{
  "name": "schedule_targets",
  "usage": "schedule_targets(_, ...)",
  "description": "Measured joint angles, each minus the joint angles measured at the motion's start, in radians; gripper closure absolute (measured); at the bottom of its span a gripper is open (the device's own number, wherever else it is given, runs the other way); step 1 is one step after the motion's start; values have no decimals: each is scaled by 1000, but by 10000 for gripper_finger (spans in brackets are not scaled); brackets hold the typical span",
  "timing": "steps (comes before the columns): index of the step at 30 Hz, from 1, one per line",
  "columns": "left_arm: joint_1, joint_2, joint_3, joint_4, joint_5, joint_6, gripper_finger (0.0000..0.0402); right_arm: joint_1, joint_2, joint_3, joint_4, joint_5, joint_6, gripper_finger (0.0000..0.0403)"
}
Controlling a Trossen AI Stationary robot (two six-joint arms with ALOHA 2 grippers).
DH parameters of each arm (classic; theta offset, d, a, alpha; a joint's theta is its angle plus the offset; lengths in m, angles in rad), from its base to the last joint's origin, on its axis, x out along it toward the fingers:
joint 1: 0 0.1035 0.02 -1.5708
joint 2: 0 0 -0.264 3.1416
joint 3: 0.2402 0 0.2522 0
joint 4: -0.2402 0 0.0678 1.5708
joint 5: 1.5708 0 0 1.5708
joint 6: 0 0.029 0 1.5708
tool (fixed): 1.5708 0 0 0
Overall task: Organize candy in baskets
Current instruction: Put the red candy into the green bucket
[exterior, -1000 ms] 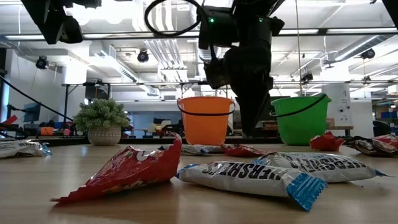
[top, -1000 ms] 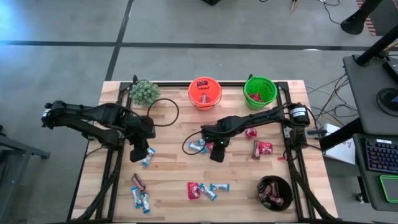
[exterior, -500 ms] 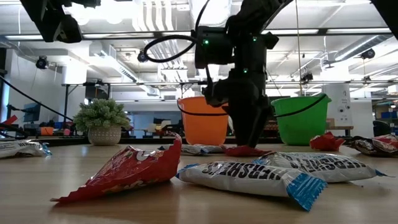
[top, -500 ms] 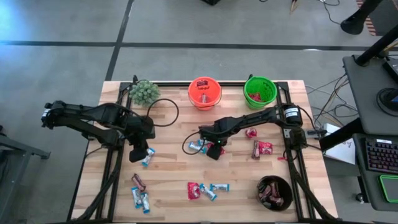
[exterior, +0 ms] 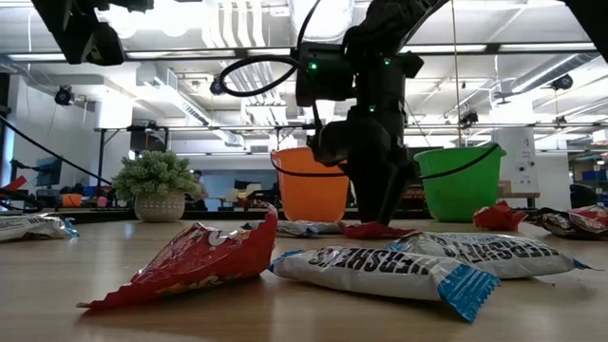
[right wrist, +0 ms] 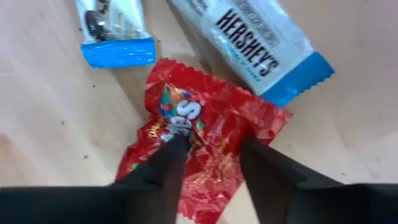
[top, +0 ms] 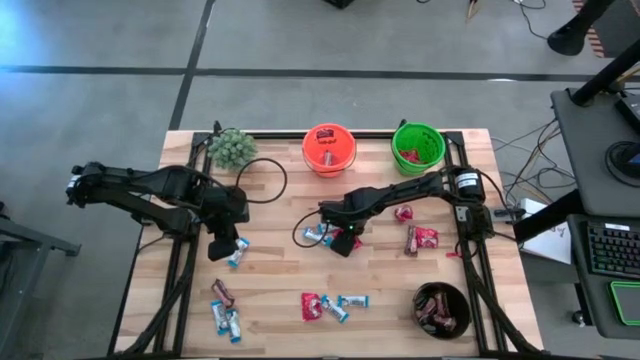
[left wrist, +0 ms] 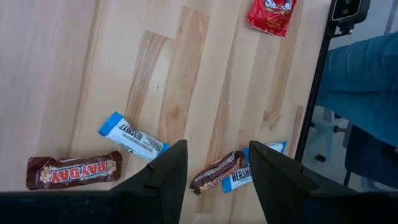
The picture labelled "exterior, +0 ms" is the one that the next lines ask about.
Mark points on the black aluminium table frame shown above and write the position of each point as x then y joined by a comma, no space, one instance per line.
223,214

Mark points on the green potted plant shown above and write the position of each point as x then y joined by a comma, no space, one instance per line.
157,176

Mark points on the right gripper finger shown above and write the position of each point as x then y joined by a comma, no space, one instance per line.
393,187
369,187

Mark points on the orange storage bin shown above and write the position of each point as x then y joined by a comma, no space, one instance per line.
71,200

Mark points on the orange plastic bucket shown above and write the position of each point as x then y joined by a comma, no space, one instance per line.
309,195

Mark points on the black office chair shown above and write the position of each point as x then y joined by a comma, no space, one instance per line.
582,197

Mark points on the black overhead light beam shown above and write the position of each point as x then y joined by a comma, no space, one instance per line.
492,48

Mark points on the silver ventilation duct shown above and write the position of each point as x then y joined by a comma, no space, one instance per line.
332,19
546,76

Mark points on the person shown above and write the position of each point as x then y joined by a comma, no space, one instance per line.
199,187

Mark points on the green plastic bucket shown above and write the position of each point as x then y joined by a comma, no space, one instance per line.
456,195

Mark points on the wooden background desk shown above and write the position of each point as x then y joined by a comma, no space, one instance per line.
518,194

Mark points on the brown chocolate bar wrapper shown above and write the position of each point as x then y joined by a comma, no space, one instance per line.
556,224

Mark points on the dark monitor on arm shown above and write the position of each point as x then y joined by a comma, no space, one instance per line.
50,170

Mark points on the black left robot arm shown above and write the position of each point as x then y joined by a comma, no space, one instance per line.
71,33

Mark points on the black ceiling spotlight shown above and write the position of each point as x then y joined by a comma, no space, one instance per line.
563,81
217,87
64,95
468,118

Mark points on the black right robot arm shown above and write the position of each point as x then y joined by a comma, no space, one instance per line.
380,28

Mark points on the white blue Hershey's bar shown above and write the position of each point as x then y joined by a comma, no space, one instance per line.
484,256
380,275
285,229
33,227
328,226

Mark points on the black background rack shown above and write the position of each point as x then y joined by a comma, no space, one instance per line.
147,141

